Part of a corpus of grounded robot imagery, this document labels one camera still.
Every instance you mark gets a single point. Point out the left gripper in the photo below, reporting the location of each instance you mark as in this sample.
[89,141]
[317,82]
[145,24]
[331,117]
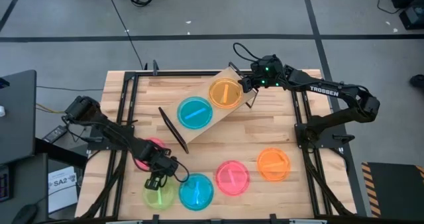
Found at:
[159,161]

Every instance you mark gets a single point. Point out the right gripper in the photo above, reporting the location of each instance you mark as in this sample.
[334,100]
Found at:
[268,75]

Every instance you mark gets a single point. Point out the green transparent plastic plate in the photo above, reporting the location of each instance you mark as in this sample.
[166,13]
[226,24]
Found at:
[159,201]

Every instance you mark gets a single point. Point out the orange transparent plastic plate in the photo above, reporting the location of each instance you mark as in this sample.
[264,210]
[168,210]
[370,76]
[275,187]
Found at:
[218,98]
[265,171]

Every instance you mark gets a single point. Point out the blue transparent plastic plate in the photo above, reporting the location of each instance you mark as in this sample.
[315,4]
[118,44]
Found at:
[190,121]
[189,197]

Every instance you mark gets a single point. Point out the pink transparent plastic plate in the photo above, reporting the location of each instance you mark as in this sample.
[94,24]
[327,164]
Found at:
[238,184]
[157,142]

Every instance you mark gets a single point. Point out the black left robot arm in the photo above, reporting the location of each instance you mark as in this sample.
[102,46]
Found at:
[112,131]

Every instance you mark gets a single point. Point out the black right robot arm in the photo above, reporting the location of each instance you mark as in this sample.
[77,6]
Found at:
[323,89]

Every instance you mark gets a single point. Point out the wooden tray board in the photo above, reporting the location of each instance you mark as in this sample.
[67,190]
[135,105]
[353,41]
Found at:
[217,115]

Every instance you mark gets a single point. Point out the white SA2 paper sheet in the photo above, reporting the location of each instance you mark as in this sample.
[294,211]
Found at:
[61,194]

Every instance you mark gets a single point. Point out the black power brick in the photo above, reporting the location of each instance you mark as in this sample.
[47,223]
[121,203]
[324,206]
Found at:
[54,134]

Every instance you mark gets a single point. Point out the black computer mouse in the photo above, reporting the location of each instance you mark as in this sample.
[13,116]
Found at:
[24,214]

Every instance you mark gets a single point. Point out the dark grey side table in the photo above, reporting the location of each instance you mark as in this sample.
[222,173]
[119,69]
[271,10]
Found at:
[18,124]

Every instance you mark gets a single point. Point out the black keyboard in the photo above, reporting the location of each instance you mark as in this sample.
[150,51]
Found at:
[4,184]

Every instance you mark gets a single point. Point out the small white device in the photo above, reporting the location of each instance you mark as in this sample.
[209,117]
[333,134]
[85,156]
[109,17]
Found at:
[2,111]

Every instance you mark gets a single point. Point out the person's shoe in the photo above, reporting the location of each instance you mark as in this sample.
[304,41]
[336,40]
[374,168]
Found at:
[418,81]

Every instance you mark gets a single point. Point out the black yellow hazard mat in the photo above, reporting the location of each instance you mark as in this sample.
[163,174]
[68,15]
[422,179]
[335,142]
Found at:
[394,191]

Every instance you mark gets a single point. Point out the black metal rig frame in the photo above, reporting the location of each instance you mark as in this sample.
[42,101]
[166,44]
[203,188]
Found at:
[185,73]

